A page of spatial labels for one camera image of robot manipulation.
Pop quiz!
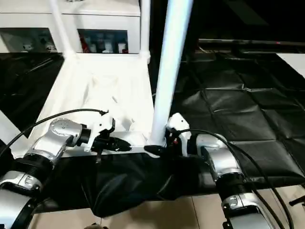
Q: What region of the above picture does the white plastic table top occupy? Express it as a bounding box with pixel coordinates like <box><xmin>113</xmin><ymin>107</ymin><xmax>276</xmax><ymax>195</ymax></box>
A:
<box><xmin>14</xmin><ymin>50</ymin><xmax>167</xmax><ymax>159</ymax></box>

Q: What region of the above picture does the black plastic mat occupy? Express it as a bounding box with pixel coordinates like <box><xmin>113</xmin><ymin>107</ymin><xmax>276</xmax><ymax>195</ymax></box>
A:
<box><xmin>0</xmin><ymin>42</ymin><xmax>305</xmax><ymax>218</ymax></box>

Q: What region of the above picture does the white cabinet with glass doors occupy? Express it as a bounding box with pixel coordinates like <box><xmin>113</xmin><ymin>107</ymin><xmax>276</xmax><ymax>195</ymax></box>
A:
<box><xmin>0</xmin><ymin>0</ymin><xmax>143</xmax><ymax>54</ymax></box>

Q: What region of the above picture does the black metal stand foot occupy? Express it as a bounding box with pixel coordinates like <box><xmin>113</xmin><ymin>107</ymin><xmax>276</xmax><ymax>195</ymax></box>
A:
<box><xmin>289</xmin><ymin>197</ymin><xmax>305</xmax><ymax>206</ymax></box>

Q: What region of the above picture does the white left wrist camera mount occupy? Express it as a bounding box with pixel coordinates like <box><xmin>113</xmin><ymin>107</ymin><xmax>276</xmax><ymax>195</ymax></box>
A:
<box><xmin>83</xmin><ymin>114</ymin><xmax>116</xmax><ymax>153</ymax></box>

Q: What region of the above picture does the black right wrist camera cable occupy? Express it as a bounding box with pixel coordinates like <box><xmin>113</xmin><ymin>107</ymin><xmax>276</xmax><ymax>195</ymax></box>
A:
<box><xmin>175</xmin><ymin>128</ymin><xmax>295</xmax><ymax>229</ymax></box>

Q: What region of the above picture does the black metal rail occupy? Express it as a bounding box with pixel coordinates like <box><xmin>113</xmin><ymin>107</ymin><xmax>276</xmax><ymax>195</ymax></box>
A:
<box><xmin>199</xmin><ymin>39</ymin><xmax>305</xmax><ymax>47</ymax></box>

